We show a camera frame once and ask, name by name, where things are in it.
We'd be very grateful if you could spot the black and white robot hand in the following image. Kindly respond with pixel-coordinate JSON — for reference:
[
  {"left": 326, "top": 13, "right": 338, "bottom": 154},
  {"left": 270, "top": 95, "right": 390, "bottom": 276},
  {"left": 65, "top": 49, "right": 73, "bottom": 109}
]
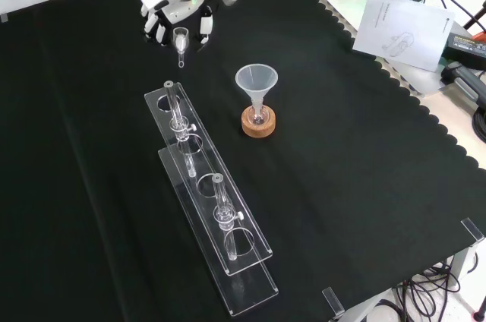
[{"left": 134, "top": 0, "right": 215, "bottom": 47}]

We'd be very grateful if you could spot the translucent plastic funnel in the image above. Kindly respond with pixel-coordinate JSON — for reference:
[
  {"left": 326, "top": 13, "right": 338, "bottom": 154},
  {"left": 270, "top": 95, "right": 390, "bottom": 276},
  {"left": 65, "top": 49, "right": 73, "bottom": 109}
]
[{"left": 234, "top": 65, "right": 279, "bottom": 120}]

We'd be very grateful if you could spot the small round-bottom glass flask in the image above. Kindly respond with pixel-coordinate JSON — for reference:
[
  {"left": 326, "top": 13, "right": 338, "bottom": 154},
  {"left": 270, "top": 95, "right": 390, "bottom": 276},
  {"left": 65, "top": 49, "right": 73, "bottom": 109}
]
[{"left": 246, "top": 103, "right": 271, "bottom": 128}]

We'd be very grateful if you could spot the clear acrylic funnel stand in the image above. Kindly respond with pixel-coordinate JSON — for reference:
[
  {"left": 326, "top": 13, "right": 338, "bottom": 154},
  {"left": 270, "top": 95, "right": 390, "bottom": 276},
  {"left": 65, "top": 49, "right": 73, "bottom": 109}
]
[{"left": 144, "top": 79, "right": 280, "bottom": 317}]

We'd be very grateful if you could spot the white paper booklet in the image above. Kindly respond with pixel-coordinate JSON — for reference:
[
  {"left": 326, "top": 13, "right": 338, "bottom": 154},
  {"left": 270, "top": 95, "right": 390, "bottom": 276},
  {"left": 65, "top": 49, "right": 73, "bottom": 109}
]
[{"left": 352, "top": 0, "right": 455, "bottom": 72}]

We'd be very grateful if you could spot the black bench cloth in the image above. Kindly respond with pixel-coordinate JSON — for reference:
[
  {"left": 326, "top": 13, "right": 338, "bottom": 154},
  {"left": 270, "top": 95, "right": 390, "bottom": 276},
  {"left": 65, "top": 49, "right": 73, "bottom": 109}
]
[{"left": 0, "top": 0, "right": 486, "bottom": 322}]

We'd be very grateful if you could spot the black power adapter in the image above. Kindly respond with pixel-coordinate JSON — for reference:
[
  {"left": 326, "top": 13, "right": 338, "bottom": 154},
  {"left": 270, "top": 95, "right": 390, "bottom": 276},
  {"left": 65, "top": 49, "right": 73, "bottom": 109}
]
[{"left": 442, "top": 31, "right": 486, "bottom": 71}]

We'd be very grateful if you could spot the grey plug block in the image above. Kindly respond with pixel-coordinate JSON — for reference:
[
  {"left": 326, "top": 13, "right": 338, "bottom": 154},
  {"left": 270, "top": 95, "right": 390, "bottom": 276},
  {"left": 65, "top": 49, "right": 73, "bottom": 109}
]
[{"left": 440, "top": 62, "right": 486, "bottom": 105}]

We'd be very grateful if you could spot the black tripod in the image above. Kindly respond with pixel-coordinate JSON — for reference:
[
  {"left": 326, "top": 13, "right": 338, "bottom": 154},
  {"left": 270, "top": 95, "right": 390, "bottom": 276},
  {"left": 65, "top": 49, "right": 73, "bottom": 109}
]
[{"left": 461, "top": 0, "right": 486, "bottom": 44}]

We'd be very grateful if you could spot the grey table leg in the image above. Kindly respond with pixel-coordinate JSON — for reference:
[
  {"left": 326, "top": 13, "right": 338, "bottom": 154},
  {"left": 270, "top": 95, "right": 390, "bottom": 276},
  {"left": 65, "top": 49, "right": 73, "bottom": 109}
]
[{"left": 450, "top": 244, "right": 478, "bottom": 281}]

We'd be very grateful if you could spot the cork ring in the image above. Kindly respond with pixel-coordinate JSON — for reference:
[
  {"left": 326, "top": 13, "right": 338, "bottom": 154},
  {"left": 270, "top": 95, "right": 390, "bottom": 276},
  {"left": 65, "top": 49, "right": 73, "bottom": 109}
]
[{"left": 241, "top": 106, "right": 276, "bottom": 140}]

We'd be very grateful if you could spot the black coiled cable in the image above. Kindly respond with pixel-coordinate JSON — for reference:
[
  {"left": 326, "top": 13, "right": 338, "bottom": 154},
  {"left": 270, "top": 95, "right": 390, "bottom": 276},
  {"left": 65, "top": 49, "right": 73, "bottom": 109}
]
[{"left": 472, "top": 107, "right": 486, "bottom": 137}]

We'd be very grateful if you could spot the clear cloth clamp bracket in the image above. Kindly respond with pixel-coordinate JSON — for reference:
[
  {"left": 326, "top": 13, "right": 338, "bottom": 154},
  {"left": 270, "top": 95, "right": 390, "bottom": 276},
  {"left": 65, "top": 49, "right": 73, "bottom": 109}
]
[
  {"left": 321, "top": 286, "right": 346, "bottom": 317},
  {"left": 460, "top": 217, "right": 486, "bottom": 243}
]

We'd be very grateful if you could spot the black cable bundle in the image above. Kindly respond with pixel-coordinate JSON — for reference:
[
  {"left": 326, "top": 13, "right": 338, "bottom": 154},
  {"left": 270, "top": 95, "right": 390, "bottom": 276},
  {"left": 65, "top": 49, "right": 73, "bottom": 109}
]
[{"left": 390, "top": 253, "right": 486, "bottom": 322}]

